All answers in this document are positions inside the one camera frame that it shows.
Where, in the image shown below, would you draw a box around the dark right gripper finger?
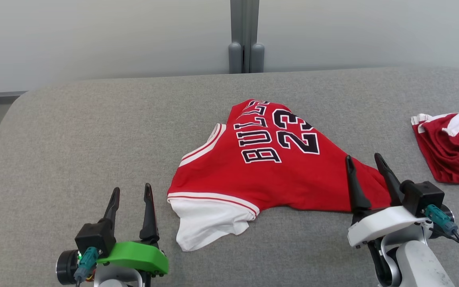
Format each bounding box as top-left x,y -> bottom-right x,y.
345,155 -> 373,214
374,153 -> 406,208

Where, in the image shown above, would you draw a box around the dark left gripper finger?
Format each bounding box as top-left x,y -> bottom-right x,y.
102,187 -> 121,232
139,183 -> 161,244

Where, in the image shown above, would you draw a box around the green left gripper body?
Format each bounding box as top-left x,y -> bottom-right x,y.
96,240 -> 170,278

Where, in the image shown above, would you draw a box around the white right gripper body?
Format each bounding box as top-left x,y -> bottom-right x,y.
347,205 -> 430,249

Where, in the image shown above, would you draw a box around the red shorts with white stripes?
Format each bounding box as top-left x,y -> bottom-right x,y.
411,111 -> 459,184

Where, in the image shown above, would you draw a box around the red Bulls jersey white sleeves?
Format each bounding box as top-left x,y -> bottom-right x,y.
167,99 -> 393,252

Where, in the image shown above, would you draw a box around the black left cable teal plug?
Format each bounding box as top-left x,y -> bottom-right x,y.
73,246 -> 100,287

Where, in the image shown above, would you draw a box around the black cable teal plug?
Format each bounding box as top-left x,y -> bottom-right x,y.
424,204 -> 459,276
73,246 -> 100,287

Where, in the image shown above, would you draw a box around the black right cable teal plug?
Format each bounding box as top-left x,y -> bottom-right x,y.
424,204 -> 459,276

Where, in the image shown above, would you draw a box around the grey vertical post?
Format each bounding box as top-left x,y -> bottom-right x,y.
228,0 -> 265,75

